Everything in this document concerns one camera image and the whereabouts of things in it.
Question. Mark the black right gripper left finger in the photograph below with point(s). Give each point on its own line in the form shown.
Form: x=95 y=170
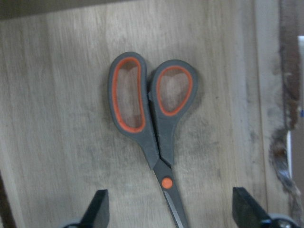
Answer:
x=97 y=214

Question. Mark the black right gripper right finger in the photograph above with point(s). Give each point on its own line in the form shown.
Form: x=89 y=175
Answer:
x=247 y=213

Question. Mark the grey orange scissors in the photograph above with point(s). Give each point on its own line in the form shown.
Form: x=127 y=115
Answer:
x=155 y=133

